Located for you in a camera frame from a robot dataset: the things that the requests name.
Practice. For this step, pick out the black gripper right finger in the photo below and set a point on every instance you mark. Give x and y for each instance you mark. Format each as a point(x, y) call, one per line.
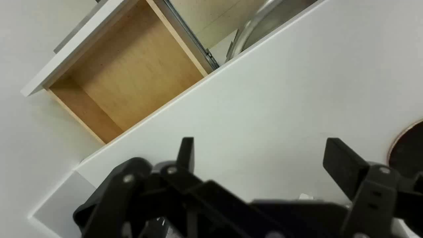
point(374, 193)

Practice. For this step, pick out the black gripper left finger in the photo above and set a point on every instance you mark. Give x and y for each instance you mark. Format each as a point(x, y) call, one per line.
point(132, 198)

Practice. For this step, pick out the stainless steel dishwasher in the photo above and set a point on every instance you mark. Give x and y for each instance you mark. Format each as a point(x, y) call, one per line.
point(273, 20)

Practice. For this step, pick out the wooden drawer with white front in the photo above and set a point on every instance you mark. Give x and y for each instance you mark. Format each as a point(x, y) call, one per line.
point(132, 66)

